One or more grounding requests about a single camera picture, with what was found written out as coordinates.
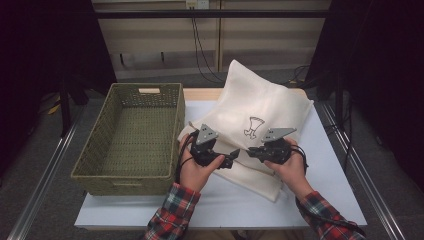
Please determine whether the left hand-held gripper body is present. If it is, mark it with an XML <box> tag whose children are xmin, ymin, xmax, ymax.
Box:
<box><xmin>189</xmin><ymin>123</ymin><xmax>235</xmax><ymax>170</ymax></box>

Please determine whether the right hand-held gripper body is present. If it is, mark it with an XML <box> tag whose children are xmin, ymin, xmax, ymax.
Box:
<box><xmin>252</xmin><ymin>127</ymin><xmax>298</xmax><ymax>165</ymax></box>

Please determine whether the cream cloth with logo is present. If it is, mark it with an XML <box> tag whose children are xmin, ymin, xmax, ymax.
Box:
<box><xmin>177</xmin><ymin>59</ymin><xmax>315</xmax><ymax>203</ymax></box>

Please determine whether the green woven basket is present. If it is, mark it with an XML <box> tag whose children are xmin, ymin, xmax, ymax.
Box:
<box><xmin>70</xmin><ymin>82</ymin><xmax>187</xmax><ymax>197</ymax></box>

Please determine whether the person's right hand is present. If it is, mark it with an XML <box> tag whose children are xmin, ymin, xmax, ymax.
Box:
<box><xmin>263</xmin><ymin>137</ymin><xmax>316</xmax><ymax>201</ymax></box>

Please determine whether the person's left hand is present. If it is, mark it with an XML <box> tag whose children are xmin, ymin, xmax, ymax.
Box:
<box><xmin>178</xmin><ymin>133</ymin><xmax>227</xmax><ymax>194</ymax></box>

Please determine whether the dark metal stand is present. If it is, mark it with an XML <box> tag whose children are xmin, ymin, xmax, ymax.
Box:
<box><xmin>334</xmin><ymin>70</ymin><xmax>345</xmax><ymax>129</ymax></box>
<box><xmin>59</xmin><ymin>78</ymin><xmax>73</xmax><ymax>138</ymax></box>

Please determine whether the black curtain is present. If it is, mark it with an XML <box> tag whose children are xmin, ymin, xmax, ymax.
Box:
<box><xmin>0</xmin><ymin>0</ymin><xmax>117</xmax><ymax>176</ymax></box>
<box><xmin>305</xmin><ymin>0</ymin><xmax>424</xmax><ymax>191</ymax></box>

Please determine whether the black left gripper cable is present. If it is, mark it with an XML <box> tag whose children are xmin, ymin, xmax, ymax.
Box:
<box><xmin>174</xmin><ymin>130</ymin><xmax>200</xmax><ymax>185</ymax></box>

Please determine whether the black wall cable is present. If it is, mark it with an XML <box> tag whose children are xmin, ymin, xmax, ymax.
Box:
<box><xmin>192</xmin><ymin>18</ymin><xmax>226</xmax><ymax>84</ymax></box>
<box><xmin>190</xmin><ymin>7</ymin><xmax>311</xmax><ymax>87</ymax></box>

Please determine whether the white wall outlet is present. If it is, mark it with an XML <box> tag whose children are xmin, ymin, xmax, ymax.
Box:
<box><xmin>185</xmin><ymin>0</ymin><xmax>211</xmax><ymax>10</ymax></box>

